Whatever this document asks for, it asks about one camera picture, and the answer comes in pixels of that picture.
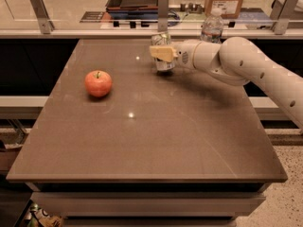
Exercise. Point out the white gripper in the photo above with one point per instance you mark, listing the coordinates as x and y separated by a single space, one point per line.
184 56

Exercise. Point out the silver green 7up can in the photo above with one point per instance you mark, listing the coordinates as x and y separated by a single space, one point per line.
161 39

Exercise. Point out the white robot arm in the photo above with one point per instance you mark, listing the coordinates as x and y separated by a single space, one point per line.
236 62

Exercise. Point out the clear plastic water bottle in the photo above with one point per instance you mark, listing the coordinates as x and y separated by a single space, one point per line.
212 28

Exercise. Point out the red apple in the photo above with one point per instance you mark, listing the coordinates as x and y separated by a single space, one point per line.
98 83

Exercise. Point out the items under table left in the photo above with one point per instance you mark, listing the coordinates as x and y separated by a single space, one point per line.
40 218

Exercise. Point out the middle metal rail bracket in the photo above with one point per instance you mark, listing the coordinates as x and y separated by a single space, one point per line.
163 10

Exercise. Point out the metal rail bracket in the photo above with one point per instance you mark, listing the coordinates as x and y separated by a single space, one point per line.
163 10
45 24
283 18

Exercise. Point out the right metal rail bracket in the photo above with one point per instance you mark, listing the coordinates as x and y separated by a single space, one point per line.
283 18

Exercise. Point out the left metal rail bracket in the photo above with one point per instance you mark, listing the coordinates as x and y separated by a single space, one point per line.
45 24

